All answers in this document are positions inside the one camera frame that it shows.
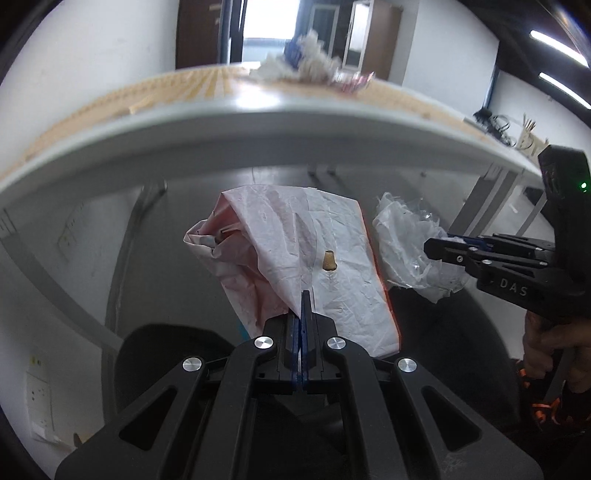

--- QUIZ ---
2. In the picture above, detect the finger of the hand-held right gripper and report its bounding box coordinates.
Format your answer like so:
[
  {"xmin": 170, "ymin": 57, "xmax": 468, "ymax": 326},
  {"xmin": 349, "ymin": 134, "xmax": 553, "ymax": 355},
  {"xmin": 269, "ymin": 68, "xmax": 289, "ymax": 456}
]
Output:
[
  {"xmin": 424, "ymin": 234, "xmax": 555, "ymax": 264},
  {"xmin": 464, "ymin": 251, "xmax": 557, "ymax": 278}
]

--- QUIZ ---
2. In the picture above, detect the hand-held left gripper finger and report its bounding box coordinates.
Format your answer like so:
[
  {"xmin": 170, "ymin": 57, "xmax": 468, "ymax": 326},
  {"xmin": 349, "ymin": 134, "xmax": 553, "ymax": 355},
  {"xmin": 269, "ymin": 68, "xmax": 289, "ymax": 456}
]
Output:
[
  {"xmin": 302, "ymin": 290, "xmax": 542, "ymax": 480},
  {"xmin": 54, "ymin": 290, "xmax": 304, "ymax": 480}
]

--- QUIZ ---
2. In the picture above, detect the clear plastic wrap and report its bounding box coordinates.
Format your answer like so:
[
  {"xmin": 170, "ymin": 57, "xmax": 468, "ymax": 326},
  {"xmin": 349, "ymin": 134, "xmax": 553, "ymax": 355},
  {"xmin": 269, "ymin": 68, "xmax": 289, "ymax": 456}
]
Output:
[{"xmin": 373, "ymin": 191, "xmax": 467, "ymax": 303}]

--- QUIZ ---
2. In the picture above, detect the pink paper bag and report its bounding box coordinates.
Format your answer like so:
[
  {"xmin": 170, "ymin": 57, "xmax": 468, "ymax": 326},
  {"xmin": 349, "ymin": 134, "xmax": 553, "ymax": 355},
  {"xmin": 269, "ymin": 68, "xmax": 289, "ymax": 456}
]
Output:
[{"xmin": 184, "ymin": 185, "xmax": 402, "ymax": 358}]

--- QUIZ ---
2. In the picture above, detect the white tissue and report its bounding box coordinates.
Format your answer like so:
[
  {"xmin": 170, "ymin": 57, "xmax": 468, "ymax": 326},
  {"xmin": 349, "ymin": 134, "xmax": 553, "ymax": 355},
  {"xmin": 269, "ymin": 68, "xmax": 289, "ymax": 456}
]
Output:
[
  {"xmin": 295, "ymin": 30, "xmax": 343, "ymax": 85},
  {"xmin": 250, "ymin": 52, "xmax": 296, "ymax": 82}
]

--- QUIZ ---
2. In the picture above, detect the person's right hand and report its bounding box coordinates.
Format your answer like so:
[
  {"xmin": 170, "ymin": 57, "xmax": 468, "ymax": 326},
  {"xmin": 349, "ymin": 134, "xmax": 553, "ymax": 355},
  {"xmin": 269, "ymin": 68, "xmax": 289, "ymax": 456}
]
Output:
[{"xmin": 524, "ymin": 314, "xmax": 575, "ymax": 384}]

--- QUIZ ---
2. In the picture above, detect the ceiling light strip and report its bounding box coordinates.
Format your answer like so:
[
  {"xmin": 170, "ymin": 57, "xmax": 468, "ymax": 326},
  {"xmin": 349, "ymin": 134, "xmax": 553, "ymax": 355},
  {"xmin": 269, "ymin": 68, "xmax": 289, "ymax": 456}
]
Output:
[
  {"xmin": 539, "ymin": 71, "xmax": 591, "ymax": 110},
  {"xmin": 530, "ymin": 30, "xmax": 584, "ymax": 59}
]

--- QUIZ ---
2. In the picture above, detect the pink candy wrapper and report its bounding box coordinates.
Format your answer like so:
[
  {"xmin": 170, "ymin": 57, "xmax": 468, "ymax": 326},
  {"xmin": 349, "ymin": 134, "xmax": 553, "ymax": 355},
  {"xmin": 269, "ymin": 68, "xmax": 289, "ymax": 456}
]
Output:
[{"xmin": 330, "ymin": 71, "xmax": 375, "ymax": 92}]

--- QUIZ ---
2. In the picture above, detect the brown wooden cabinet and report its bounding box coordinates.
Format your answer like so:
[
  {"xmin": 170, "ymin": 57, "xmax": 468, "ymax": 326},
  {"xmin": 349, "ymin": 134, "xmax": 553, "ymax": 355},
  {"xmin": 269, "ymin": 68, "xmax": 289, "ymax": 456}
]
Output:
[{"xmin": 344, "ymin": 0, "xmax": 402, "ymax": 81}]

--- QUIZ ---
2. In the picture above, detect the brown wooden door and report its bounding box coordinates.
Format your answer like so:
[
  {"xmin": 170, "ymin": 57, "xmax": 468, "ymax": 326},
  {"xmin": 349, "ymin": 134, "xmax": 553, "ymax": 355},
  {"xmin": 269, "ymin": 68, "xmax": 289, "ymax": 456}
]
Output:
[{"xmin": 175, "ymin": 0, "xmax": 221, "ymax": 70}]

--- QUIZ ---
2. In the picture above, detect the black cable bundle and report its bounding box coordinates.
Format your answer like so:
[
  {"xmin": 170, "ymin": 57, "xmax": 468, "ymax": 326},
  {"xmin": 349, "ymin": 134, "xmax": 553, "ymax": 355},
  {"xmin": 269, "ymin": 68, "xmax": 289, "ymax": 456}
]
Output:
[{"xmin": 473, "ymin": 108, "xmax": 514, "ymax": 139}]

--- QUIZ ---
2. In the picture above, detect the white wall socket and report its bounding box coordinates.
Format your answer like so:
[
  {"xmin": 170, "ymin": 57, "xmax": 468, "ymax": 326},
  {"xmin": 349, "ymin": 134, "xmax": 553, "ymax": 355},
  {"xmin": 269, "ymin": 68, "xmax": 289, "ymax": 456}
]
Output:
[{"xmin": 25, "ymin": 371, "xmax": 55, "ymax": 428}]

